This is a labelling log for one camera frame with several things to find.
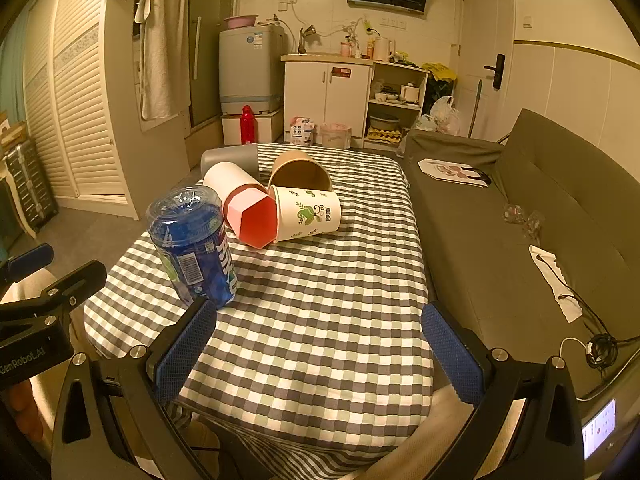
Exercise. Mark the white floral paper cup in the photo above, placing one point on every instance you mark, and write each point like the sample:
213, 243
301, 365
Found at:
307, 212

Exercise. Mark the pink bin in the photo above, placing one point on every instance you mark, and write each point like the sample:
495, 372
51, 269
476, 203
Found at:
335, 135

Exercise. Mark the white open shelf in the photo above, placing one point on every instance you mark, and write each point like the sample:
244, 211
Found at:
397, 107

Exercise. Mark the white door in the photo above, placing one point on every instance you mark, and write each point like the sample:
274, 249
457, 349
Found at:
482, 25

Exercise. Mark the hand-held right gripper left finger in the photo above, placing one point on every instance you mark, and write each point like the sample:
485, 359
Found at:
185, 350

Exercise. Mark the yellow bag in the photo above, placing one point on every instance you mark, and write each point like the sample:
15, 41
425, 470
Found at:
440, 71

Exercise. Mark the blue clear plastic cup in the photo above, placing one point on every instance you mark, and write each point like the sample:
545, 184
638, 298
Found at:
195, 245

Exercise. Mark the metal faucet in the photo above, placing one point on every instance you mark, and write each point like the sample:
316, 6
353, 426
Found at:
307, 35

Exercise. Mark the white plastic bag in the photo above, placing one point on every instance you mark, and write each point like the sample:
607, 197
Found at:
445, 115

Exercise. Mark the white kettle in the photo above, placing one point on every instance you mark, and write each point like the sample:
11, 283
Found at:
382, 49

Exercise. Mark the red bottle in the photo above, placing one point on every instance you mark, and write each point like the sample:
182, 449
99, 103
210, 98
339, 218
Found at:
247, 125

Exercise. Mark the white paper bag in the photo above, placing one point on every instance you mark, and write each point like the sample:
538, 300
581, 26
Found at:
452, 170

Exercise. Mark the clear plastic wrap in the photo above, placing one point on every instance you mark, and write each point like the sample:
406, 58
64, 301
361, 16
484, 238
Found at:
522, 220

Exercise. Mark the white tissue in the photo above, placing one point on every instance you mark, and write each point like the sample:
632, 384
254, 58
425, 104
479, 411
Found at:
555, 280

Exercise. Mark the white low cabinet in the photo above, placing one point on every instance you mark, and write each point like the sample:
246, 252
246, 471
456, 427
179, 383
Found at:
265, 127

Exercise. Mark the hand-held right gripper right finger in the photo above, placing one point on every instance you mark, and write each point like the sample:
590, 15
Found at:
452, 355

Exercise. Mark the white louvered wardrobe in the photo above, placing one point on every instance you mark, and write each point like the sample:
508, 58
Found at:
80, 110

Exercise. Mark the grey-green sofa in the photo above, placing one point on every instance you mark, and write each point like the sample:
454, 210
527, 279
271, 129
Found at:
475, 240

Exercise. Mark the person's light trousers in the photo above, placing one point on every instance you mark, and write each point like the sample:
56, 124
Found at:
35, 287

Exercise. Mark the pink basin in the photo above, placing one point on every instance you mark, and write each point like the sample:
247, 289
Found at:
240, 21

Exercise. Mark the grey washing machine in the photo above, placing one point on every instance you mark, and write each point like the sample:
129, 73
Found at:
250, 67

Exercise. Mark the brown paper cup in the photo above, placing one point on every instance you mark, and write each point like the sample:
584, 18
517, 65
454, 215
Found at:
297, 170

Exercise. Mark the grey bowl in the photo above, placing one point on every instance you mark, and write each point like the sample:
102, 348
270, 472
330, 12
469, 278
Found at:
384, 122

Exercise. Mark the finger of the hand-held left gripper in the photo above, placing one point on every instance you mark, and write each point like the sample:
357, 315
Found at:
30, 262
75, 282

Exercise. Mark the red hexagonal cup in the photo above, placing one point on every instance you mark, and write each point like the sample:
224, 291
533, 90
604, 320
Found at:
255, 220

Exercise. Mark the checkered tablecloth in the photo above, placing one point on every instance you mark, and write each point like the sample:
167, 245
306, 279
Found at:
320, 320

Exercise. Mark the grey cup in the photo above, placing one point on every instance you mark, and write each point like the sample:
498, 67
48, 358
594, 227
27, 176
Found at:
227, 154

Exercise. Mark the white printed packet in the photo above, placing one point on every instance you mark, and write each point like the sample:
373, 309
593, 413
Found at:
301, 130

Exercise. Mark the dark ribbed suitcase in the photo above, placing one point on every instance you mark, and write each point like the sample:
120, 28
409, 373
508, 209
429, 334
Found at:
30, 185

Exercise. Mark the person's left hand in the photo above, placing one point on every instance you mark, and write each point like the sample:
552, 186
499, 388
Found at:
22, 412

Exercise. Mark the egg tray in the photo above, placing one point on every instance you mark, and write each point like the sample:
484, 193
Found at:
385, 134

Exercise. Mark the device with lit screen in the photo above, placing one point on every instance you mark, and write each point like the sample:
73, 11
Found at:
600, 427

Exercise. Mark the white sink cabinet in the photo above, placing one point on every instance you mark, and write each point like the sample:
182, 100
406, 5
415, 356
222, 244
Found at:
325, 95

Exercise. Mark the broom stick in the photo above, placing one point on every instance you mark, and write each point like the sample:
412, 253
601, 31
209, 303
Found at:
475, 110

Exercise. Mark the white hanging towel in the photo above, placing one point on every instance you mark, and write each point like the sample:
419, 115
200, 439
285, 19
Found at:
162, 45

